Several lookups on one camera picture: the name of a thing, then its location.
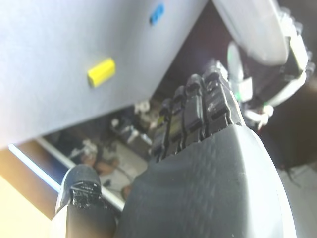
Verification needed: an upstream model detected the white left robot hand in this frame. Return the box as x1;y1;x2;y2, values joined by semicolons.
51;59;298;238

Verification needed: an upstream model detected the blue block with two holes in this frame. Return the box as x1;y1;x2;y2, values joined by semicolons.
149;3;165;25

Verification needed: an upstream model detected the yellow rectangular block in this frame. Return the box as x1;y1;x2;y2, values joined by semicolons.
87;57;116;88

